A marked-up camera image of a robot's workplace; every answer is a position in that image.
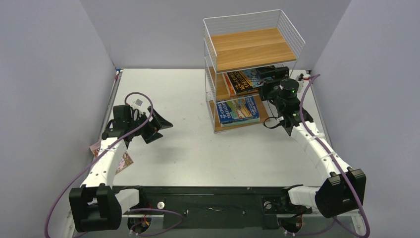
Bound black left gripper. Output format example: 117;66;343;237
128;107;172;143

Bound black 169-storey treehouse book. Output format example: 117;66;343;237
222;68;269;97

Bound pink book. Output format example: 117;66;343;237
89;141;134;174

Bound white wire wooden shelf rack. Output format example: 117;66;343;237
203;9;306;133

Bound blue 91-storey treehouse book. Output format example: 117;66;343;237
216;97;260;123

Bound yellow Brideshead Revisited book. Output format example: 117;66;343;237
220;120;260;127

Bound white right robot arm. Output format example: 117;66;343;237
256;66;367;218

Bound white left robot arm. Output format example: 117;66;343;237
69;105;173;233

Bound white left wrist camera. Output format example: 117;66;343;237
131;99;143;114

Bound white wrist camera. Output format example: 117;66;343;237
131;99;143;114
296;73;311;87

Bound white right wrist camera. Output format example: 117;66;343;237
296;73;311;87

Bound aluminium frame rail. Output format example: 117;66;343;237
69;184;358;236

